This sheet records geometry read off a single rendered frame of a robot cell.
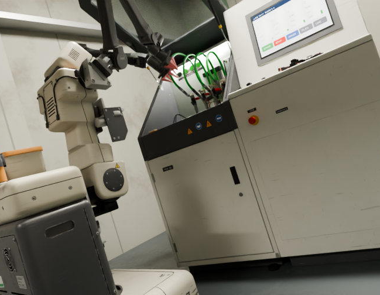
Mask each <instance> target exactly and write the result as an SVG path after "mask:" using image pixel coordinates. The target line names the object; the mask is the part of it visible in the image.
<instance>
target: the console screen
mask: <svg viewBox="0 0 380 295"><path fill-rule="evenodd" d="M245 19H246V22H247V26H248V30H249V35H250V38H251V42H252V46H253V49H254V53H255V58H256V62H257V65H258V66H260V65H262V64H265V63H267V62H269V61H271V60H273V59H275V58H277V57H280V56H282V55H284V54H286V53H288V52H291V51H292V50H295V49H297V48H299V47H302V46H304V45H306V44H308V43H310V42H312V41H314V40H317V39H319V38H321V37H323V36H325V35H327V34H329V33H332V32H334V31H336V30H339V29H341V28H342V27H343V26H342V24H341V21H340V17H339V15H338V12H337V8H336V5H335V3H334V0H272V1H270V2H268V3H267V4H264V5H263V6H261V7H259V8H258V9H256V10H254V11H252V12H251V13H249V14H247V15H245Z"/></svg>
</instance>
